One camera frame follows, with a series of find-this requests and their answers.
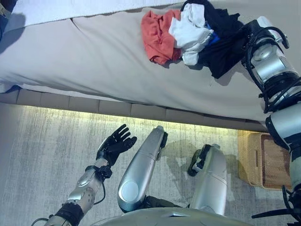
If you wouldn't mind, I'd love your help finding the dark left robot foot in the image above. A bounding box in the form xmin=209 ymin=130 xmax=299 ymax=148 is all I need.
xmin=158 ymin=131 xmax=169 ymax=161

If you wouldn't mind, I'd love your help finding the dark robot foot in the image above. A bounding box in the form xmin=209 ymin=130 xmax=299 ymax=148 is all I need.
xmin=158 ymin=131 xmax=169 ymax=161
xmin=187 ymin=144 xmax=212 ymax=177

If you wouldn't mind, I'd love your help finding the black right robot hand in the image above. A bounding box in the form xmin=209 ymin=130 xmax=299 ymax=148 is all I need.
xmin=241 ymin=16 xmax=276 ymax=45

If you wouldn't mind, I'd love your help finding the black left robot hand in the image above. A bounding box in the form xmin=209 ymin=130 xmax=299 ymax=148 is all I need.
xmin=95 ymin=124 xmax=138 ymax=167

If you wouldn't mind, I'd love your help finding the black garment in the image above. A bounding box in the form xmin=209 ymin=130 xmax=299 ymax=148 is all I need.
xmin=181 ymin=0 xmax=250 ymax=80

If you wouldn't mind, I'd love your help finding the silver left robot leg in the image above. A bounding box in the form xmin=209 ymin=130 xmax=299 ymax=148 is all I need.
xmin=117 ymin=125 xmax=165 ymax=212

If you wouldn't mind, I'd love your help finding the white garment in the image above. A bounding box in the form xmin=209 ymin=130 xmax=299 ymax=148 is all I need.
xmin=168 ymin=3 xmax=214 ymax=66

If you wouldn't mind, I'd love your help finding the orange garment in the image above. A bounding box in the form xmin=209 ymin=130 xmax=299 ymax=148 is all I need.
xmin=141 ymin=9 xmax=183 ymax=65

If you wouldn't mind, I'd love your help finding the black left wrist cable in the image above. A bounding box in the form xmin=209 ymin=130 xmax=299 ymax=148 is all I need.
xmin=93 ymin=175 xmax=106 ymax=206

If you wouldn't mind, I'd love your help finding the bed with beige cover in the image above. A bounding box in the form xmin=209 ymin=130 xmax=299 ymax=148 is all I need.
xmin=0 ymin=0 xmax=301 ymax=123

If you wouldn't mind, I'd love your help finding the silver robot leg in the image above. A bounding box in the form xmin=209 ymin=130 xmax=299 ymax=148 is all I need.
xmin=117 ymin=125 xmax=165 ymax=212
xmin=189 ymin=144 xmax=228 ymax=216

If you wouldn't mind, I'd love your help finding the silver right robot leg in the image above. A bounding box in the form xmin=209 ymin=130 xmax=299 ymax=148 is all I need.
xmin=189 ymin=144 xmax=228 ymax=216

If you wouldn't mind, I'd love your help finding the grey striped area rug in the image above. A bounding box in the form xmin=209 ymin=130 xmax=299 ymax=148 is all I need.
xmin=0 ymin=103 xmax=301 ymax=226

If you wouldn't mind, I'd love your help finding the dark right robot foot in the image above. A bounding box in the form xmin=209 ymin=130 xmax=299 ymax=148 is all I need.
xmin=187 ymin=144 xmax=212 ymax=177

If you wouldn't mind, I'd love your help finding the white duvet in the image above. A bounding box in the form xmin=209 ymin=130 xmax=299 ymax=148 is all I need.
xmin=9 ymin=0 xmax=186 ymax=27

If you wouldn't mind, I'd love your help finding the brown wicker basket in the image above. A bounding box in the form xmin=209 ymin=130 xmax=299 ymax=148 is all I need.
xmin=237 ymin=130 xmax=293 ymax=190

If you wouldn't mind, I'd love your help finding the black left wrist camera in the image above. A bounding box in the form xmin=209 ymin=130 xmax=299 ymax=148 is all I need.
xmin=95 ymin=165 xmax=113 ymax=180

